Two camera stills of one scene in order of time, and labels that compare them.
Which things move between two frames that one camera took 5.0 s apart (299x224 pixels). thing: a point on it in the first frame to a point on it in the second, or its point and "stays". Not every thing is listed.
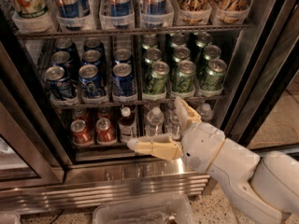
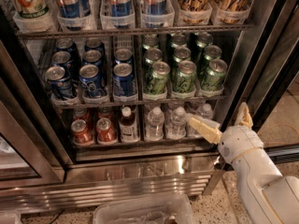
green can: x=212 y=78 stays
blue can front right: x=122 y=81 stays
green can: x=185 y=78 stays
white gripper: x=202 y=147 to x=240 y=143
